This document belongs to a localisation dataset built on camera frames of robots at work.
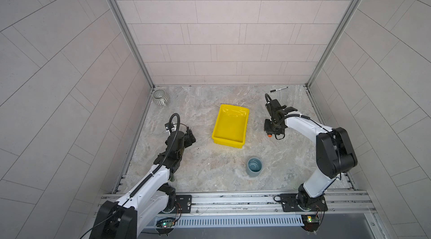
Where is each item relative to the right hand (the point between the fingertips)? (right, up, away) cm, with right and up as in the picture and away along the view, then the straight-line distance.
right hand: (266, 130), depth 92 cm
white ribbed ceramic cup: (-63, +18, +9) cm, 66 cm away
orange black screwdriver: (+1, -2, -5) cm, 5 cm away
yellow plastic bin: (-20, +1, +2) cm, 20 cm away
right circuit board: (+12, -33, -24) cm, 43 cm away
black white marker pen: (+15, +24, +23) cm, 37 cm away
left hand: (-41, +1, -6) cm, 42 cm away
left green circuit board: (-46, -31, -28) cm, 62 cm away
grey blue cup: (-9, -16, -11) cm, 21 cm away
